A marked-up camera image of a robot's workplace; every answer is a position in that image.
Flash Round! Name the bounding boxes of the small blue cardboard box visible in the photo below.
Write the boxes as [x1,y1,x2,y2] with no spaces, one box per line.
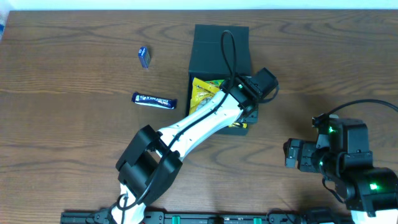
[138,46,151,69]

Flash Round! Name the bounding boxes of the black cable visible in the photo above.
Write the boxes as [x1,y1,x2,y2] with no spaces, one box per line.
[116,29,280,224]
[328,98,398,116]

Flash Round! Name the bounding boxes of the green Haribo gummy bag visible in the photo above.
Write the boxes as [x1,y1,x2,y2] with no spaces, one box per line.
[206,80,224,88]

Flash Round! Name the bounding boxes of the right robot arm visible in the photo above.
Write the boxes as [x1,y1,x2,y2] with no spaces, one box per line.
[283,116,397,218]

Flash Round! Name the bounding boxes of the yellow Hacks candy bag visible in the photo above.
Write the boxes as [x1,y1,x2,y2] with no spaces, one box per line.
[189,78,220,115]

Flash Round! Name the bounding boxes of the dark blue chocolate bar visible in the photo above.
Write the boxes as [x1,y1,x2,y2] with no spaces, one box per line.
[131,92,177,110]

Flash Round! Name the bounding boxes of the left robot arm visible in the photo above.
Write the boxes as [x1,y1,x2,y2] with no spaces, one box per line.
[110,68,279,223]

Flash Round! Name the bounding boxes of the white blue object at edge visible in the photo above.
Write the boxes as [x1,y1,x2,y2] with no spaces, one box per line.
[0,6,9,40]

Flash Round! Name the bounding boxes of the dark green box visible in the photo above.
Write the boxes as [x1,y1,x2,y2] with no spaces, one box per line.
[185,24,252,115]

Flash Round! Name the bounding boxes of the yellow Mentos gum bottle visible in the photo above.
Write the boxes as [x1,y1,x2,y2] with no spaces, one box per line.
[228,122,248,129]

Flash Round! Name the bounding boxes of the left black cable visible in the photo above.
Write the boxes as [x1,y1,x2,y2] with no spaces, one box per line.
[116,29,280,224]

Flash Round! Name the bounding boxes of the right black cable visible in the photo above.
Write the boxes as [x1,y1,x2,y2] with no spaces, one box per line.
[328,98,398,116]

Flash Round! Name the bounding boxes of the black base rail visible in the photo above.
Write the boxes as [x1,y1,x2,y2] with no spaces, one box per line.
[60,208,354,224]

